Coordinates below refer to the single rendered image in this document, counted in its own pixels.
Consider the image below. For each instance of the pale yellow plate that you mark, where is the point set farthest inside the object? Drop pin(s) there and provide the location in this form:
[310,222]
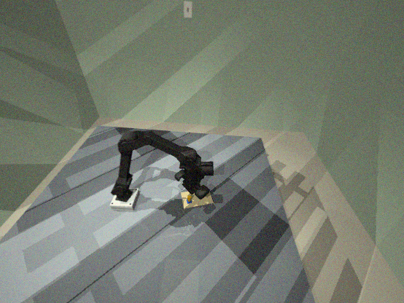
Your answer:
[192,201]

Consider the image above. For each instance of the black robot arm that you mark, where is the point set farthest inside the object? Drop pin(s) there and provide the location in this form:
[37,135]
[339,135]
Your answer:
[189,160]

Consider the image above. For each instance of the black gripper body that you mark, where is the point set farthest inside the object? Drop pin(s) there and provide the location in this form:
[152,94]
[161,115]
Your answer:
[200,192]

